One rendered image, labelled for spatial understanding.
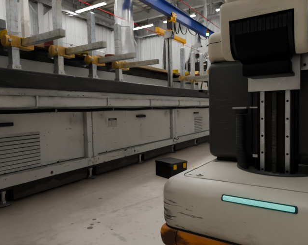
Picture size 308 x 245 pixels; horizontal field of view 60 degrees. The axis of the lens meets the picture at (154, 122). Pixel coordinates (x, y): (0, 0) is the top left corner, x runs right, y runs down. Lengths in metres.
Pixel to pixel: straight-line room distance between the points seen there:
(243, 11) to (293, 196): 0.50
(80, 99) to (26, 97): 0.35
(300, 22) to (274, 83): 0.25
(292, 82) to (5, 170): 1.44
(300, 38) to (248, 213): 0.47
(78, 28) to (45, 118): 10.05
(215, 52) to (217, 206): 0.62
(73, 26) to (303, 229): 11.18
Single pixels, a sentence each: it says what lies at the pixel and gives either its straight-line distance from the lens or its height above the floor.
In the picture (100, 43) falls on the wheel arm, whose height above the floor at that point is 0.83.
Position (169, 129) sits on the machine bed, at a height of 0.27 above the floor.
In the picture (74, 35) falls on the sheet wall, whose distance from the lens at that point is 11.53.
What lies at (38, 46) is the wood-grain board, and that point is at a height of 0.87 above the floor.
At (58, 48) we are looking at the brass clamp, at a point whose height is 0.83.
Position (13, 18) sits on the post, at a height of 0.93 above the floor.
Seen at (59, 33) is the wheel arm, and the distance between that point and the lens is 1.22.
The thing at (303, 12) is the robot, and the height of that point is 0.73.
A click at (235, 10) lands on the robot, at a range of 0.83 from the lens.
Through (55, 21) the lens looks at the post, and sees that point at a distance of 1.61.
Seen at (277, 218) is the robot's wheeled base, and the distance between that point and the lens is 0.78.
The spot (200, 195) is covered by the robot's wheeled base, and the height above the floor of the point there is 0.25.
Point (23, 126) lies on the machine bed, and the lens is 1.70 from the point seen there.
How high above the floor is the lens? 0.51
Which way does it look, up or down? 3 degrees down
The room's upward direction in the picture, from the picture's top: 1 degrees counter-clockwise
